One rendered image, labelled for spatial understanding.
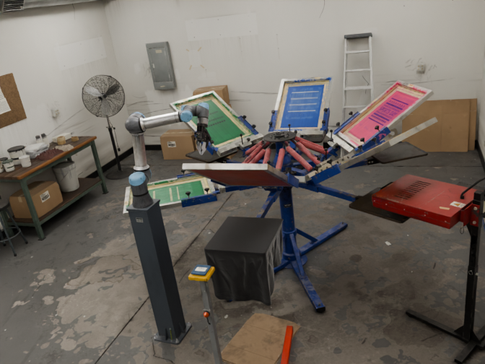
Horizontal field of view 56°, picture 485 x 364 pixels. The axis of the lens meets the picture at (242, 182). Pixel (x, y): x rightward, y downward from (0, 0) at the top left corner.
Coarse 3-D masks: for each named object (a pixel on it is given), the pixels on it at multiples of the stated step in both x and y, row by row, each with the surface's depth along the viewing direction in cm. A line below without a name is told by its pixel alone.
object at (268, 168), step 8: (184, 168) 301; (192, 168) 299; (200, 168) 297; (208, 168) 295; (216, 168) 293; (224, 168) 291; (232, 168) 289; (240, 168) 287; (248, 168) 286; (256, 168) 284; (264, 168) 282; (272, 168) 291; (280, 176) 309; (224, 184) 370
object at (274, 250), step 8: (280, 224) 337; (280, 232) 341; (272, 240) 317; (280, 240) 343; (272, 248) 321; (280, 248) 344; (272, 256) 324; (280, 256) 345; (272, 264) 324; (272, 272) 323; (272, 280) 324; (272, 288) 326
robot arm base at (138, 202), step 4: (148, 192) 336; (136, 196) 331; (140, 196) 331; (144, 196) 332; (148, 196) 334; (136, 200) 332; (140, 200) 331; (144, 200) 332; (148, 200) 334; (152, 200) 338; (132, 204) 337; (136, 204) 332; (140, 204) 332; (144, 204) 332; (148, 204) 334; (136, 208) 333; (140, 208) 332
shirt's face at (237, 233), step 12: (228, 216) 359; (228, 228) 340; (240, 228) 338; (252, 228) 336; (264, 228) 333; (276, 228) 331; (216, 240) 326; (228, 240) 324; (240, 240) 321; (252, 240) 319; (264, 240) 317; (264, 252) 304
